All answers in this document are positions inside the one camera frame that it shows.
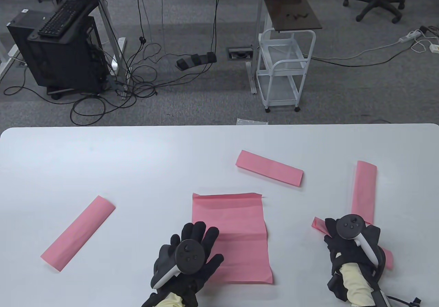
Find person's left hand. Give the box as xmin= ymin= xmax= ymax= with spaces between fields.
xmin=151 ymin=221 xmax=224 ymax=295

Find person's right hand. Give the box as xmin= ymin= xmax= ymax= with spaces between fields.
xmin=324 ymin=218 xmax=381 ymax=265

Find pink paper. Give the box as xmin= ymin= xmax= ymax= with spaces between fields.
xmin=191 ymin=192 xmax=274 ymax=284
xmin=40 ymin=195 xmax=116 ymax=272
xmin=311 ymin=217 xmax=395 ymax=270
xmin=235 ymin=150 xmax=304 ymax=188
xmin=351 ymin=160 xmax=378 ymax=225

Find person's left forearm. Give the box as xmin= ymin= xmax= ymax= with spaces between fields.
xmin=141 ymin=292 xmax=199 ymax=307

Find black white hand controller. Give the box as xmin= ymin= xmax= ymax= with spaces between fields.
xmin=151 ymin=239 xmax=205 ymax=290
xmin=335 ymin=214 xmax=386 ymax=277

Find black foot pedal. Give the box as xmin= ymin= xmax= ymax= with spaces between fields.
xmin=176 ymin=52 xmax=218 ymax=70

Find metal floor socket box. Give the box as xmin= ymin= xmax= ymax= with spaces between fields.
xmin=227 ymin=47 xmax=253 ymax=60

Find black computer tower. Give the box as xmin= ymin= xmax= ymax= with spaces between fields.
xmin=7 ymin=0 xmax=109 ymax=100

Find white power strip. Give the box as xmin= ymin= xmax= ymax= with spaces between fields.
xmin=399 ymin=29 xmax=423 ymax=44

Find metal desk leg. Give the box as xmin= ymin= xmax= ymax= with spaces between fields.
xmin=76 ymin=0 xmax=127 ymax=97

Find dark brown board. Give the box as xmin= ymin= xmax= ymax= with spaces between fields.
xmin=263 ymin=0 xmax=323 ymax=33

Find black keyboard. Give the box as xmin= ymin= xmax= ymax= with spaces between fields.
xmin=38 ymin=0 xmax=89 ymax=37

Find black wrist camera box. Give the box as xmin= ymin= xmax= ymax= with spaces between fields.
xmin=372 ymin=288 xmax=390 ymax=307

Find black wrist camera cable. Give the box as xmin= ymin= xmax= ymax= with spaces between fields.
xmin=388 ymin=296 xmax=420 ymax=306

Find white wire cart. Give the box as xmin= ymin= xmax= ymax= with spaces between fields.
xmin=256 ymin=28 xmax=317 ymax=113

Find long dark floor cable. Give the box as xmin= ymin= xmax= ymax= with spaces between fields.
xmin=310 ymin=41 xmax=417 ymax=67

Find black floor cables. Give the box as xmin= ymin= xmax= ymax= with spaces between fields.
xmin=3 ymin=0 xmax=228 ymax=126

